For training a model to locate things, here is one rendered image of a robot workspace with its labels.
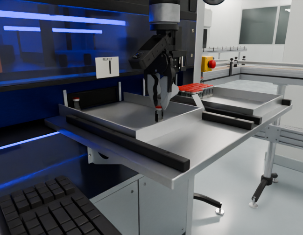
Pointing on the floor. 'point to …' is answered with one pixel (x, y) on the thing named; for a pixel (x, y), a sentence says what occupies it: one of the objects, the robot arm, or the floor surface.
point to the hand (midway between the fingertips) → (158, 104)
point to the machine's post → (192, 76)
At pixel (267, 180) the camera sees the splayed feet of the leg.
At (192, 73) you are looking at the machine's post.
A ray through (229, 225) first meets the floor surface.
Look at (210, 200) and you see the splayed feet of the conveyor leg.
